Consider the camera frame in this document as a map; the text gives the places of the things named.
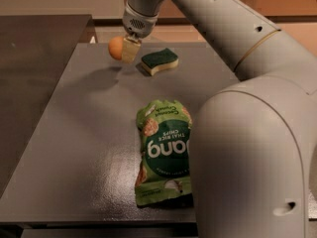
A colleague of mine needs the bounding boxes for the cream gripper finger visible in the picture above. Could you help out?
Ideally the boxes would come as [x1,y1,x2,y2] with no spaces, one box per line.
[122,35,142,63]

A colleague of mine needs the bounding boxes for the orange fruit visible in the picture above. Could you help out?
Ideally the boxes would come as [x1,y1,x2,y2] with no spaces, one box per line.
[108,36,124,60]

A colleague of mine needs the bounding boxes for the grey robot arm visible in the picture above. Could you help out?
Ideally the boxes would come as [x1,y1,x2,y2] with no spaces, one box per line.
[123,0,317,238]

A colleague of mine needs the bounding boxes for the green and yellow sponge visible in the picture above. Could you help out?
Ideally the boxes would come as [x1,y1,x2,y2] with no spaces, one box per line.
[141,49,178,75]

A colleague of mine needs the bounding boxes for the green Dang chips bag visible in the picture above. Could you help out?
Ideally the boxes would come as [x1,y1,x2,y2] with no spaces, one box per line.
[135,100,192,206]

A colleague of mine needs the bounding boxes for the dark side table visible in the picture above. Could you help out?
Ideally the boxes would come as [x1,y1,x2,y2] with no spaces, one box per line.
[0,15,96,196]

